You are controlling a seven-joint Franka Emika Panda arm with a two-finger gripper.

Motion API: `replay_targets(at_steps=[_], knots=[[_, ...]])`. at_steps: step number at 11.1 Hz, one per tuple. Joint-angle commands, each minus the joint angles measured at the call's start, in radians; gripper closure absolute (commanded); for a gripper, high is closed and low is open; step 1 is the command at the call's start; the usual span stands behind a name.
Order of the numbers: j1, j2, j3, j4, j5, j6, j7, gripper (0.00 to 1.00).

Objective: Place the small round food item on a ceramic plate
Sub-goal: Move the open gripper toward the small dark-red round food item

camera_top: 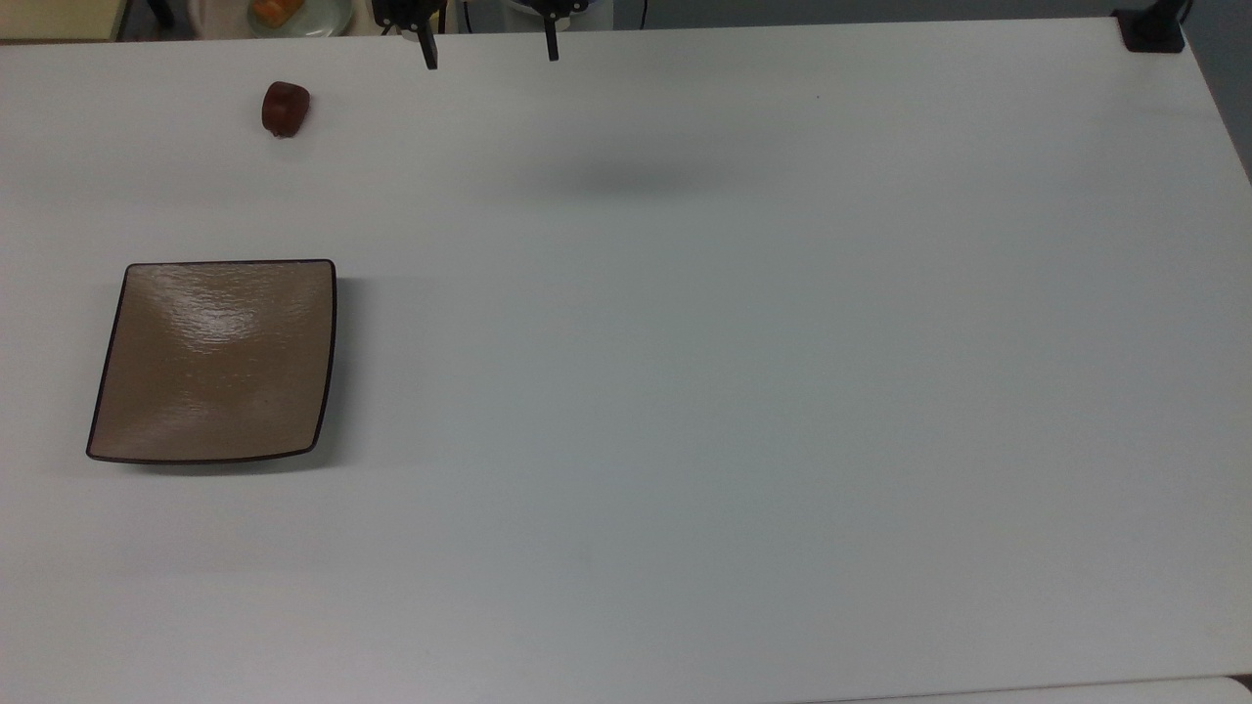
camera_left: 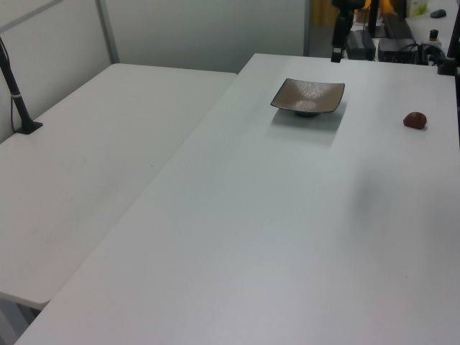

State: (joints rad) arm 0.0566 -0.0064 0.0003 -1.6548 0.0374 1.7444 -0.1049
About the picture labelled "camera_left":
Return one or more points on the square brown ceramic plate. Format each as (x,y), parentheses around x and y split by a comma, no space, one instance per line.
(308,96)

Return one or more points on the green and white carton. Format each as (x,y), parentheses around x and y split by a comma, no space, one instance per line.
(418,8)

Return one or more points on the black vertical post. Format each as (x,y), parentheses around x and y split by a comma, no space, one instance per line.
(373,18)

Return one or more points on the small round dark red food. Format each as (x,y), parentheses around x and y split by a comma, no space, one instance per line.
(415,120)

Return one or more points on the grey metal partition post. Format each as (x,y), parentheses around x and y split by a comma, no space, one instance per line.
(108,30)
(306,27)

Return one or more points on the black power supply box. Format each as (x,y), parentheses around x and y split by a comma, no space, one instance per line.
(361,45)

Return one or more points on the white side table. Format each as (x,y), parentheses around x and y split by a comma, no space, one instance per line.
(90,161)

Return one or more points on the yellow wooden panel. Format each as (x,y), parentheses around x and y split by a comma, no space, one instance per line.
(323,12)

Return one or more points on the black clamped camera stand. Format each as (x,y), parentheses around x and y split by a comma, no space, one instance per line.
(449,57)

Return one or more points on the black electronics box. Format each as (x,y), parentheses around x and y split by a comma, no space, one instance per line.
(397,50)

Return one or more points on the black camera stand with foot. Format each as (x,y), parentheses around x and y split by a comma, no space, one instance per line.
(14,97)

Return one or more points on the black computer mouse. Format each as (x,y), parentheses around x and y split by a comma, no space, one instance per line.
(437,13)

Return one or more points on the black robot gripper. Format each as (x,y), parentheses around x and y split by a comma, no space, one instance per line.
(346,3)

